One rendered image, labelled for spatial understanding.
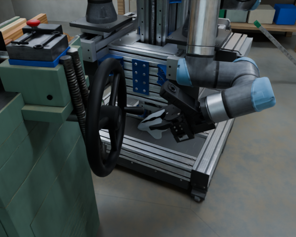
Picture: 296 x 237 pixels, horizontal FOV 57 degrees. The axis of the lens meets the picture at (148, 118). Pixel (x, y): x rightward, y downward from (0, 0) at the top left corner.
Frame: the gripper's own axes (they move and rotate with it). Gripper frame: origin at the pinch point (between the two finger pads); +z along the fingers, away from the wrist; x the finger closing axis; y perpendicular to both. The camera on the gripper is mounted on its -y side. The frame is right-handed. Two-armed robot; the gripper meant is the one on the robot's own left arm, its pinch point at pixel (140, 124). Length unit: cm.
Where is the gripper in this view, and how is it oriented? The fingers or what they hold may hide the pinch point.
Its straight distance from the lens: 78.5
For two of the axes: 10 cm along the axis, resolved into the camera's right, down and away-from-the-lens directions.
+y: 4.8, 7.4, 4.8
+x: 1.9, -6.2, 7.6
